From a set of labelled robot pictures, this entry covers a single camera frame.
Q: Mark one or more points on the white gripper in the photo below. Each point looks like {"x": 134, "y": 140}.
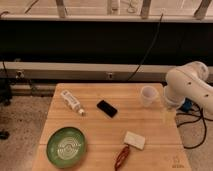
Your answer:
{"x": 172, "y": 100}

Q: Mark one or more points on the black equipment at left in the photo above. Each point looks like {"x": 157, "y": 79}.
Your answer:
{"x": 5, "y": 92}

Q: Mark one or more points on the green patterned plate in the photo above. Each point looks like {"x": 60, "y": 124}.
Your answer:
{"x": 66, "y": 147}

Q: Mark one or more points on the blue connector plug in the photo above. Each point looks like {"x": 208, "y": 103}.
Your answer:
{"x": 186, "y": 105}

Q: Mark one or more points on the white sponge block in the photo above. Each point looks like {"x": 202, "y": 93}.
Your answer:
{"x": 134, "y": 140}

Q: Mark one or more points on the black eraser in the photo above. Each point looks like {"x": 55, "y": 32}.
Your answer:
{"x": 107, "y": 108}

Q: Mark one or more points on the white plastic bottle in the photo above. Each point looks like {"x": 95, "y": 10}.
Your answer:
{"x": 72, "y": 102}

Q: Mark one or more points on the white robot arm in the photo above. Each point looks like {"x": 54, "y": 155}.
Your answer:
{"x": 186, "y": 81}

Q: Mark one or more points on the white ceramic cup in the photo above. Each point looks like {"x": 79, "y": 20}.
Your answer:
{"x": 148, "y": 95}

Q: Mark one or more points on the grey metal rail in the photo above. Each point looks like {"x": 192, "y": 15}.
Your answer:
{"x": 87, "y": 71}

